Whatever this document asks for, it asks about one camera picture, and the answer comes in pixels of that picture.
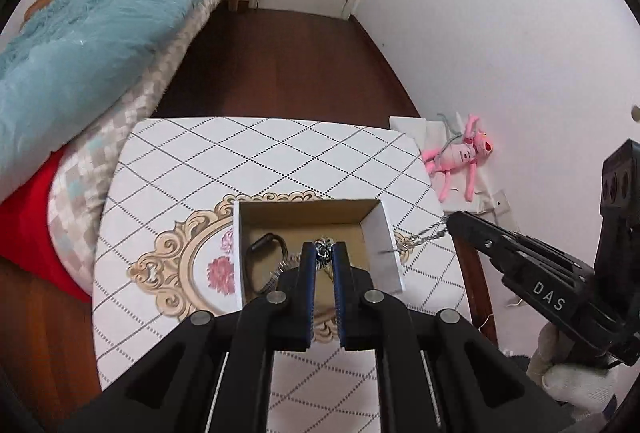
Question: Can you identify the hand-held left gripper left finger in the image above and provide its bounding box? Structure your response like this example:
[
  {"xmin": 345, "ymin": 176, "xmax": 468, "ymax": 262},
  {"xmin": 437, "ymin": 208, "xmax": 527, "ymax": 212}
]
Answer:
[{"xmin": 60, "ymin": 241, "xmax": 321, "ymax": 433}]

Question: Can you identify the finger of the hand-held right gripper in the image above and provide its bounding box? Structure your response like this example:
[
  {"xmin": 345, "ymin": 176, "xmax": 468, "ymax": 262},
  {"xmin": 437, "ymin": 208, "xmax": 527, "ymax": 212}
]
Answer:
[
  {"xmin": 479, "ymin": 248, "xmax": 617, "ymax": 345},
  {"xmin": 446, "ymin": 211, "xmax": 597, "ymax": 277}
]

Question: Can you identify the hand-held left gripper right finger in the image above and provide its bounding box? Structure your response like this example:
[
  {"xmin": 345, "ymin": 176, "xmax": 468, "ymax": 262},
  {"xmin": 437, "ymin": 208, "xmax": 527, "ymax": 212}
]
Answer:
[{"xmin": 332, "ymin": 241, "xmax": 576, "ymax": 433}]

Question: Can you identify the silver pendant necklace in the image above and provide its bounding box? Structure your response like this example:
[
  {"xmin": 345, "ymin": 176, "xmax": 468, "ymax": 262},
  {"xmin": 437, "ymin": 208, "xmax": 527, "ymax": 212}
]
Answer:
[{"xmin": 312, "ymin": 236, "xmax": 337, "ymax": 283}]

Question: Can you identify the silver chain necklace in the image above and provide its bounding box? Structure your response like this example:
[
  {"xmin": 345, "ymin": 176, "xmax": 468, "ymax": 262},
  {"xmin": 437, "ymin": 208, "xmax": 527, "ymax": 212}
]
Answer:
[{"xmin": 382, "ymin": 219, "xmax": 451, "ymax": 257}]

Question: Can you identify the white cardboard box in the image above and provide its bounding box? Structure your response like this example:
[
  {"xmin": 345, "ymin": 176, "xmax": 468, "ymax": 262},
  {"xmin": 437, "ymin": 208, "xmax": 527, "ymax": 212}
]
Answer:
[{"xmin": 232, "ymin": 199, "xmax": 406, "ymax": 314}]

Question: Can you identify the person's right hand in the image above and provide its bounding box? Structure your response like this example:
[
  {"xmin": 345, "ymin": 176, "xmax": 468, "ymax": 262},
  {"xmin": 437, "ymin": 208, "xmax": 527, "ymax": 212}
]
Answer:
[{"xmin": 529, "ymin": 322, "xmax": 622, "ymax": 422}]

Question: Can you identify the pink plush toy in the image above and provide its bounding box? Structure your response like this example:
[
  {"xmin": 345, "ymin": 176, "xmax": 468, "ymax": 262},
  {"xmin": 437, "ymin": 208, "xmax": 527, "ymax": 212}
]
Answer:
[{"xmin": 422, "ymin": 114, "xmax": 497, "ymax": 203}]

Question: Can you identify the diamond patterned tablecloth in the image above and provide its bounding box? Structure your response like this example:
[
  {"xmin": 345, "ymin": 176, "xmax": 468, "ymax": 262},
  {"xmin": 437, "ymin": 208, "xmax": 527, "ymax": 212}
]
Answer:
[{"xmin": 92, "ymin": 116, "xmax": 475, "ymax": 433}]

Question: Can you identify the checkered beige blanket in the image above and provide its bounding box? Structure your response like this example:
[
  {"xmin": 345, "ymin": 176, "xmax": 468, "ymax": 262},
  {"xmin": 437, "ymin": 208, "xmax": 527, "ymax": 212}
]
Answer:
[{"xmin": 47, "ymin": 0, "xmax": 232, "ymax": 285}]

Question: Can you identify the red bed sheet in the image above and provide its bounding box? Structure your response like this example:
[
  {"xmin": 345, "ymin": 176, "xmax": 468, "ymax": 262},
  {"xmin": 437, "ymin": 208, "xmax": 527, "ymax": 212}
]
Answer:
[{"xmin": 0, "ymin": 149, "xmax": 94, "ymax": 305}]

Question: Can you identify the teal fluffy blanket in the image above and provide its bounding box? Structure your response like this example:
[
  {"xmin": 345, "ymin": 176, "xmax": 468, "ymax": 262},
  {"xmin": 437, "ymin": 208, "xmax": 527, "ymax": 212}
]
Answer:
[{"xmin": 0, "ymin": 0, "xmax": 262, "ymax": 203}]

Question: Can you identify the black bracelet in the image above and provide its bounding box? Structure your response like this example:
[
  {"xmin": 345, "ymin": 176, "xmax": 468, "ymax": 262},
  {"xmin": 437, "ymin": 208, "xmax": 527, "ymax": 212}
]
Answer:
[{"xmin": 244, "ymin": 232, "xmax": 301, "ymax": 297}]

